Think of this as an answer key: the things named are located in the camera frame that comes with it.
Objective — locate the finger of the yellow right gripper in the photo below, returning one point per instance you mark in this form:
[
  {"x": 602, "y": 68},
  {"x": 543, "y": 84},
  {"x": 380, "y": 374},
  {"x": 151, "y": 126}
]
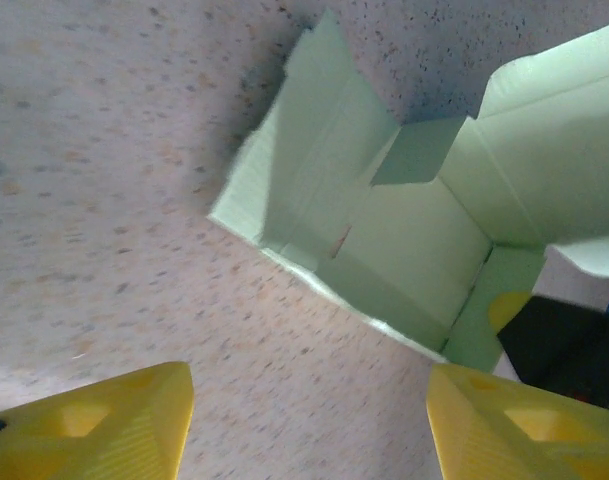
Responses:
[{"x": 506, "y": 307}]

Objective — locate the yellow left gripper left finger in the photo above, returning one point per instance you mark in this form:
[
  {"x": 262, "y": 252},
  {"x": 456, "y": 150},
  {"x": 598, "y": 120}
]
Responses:
[{"x": 109, "y": 435}]

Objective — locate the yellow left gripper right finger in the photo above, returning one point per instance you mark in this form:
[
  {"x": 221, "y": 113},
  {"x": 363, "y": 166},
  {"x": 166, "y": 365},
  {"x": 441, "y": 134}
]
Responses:
[{"x": 509, "y": 430}]

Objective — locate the light green paper box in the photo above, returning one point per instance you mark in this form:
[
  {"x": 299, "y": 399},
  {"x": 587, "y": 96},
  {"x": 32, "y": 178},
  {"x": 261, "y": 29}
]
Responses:
[{"x": 409, "y": 240}]

